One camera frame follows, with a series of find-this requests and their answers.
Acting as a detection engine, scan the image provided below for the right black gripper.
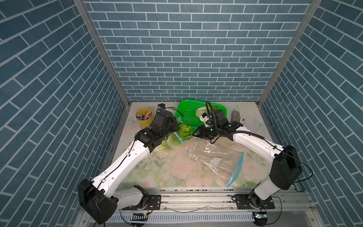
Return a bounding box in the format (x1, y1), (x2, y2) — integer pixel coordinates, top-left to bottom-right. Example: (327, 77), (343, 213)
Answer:
(191, 125), (220, 141)

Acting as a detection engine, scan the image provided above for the chinese cabbage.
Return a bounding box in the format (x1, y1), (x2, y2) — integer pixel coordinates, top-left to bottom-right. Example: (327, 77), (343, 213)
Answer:
(160, 132), (183, 150)
(177, 123), (192, 141)
(195, 105), (219, 117)

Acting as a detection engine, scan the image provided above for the clear zipper bag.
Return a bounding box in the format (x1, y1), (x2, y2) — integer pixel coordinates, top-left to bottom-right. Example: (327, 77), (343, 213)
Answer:
(189, 140), (244, 187)
(133, 119), (195, 182)

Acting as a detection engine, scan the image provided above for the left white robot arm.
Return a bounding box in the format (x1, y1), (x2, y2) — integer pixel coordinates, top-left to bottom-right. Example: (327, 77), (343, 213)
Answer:
(78, 110), (179, 224)

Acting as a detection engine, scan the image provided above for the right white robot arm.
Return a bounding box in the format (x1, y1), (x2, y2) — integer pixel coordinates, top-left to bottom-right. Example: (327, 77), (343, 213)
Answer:
(193, 110), (302, 209)

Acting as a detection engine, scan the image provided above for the grey cylindrical object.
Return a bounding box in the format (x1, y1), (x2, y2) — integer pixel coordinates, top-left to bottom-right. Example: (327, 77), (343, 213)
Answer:
(231, 110), (240, 122)

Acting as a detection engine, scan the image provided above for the yellow cup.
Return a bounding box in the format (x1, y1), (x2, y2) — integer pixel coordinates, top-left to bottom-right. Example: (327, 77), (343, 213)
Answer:
(135, 108), (155, 129)

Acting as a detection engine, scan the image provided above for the green plastic basket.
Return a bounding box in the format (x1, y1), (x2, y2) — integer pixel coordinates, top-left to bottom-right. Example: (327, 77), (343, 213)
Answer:
(174, 99), (228, 132)

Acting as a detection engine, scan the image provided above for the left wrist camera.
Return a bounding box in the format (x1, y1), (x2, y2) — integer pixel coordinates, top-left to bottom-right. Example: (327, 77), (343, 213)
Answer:
(157, 103), (166, 110)

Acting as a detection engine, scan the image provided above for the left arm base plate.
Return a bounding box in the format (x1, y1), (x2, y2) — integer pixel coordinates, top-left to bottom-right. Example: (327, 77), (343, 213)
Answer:
(122, 194), (162, 212)

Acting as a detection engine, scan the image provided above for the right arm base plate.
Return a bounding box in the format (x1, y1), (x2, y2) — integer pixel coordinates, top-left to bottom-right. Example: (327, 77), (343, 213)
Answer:
(231, 194), (275, 210)

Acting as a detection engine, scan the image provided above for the aluminium rail frame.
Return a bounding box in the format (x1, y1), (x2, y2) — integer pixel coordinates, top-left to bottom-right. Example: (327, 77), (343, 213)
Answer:
(76, 188), (323, 227)

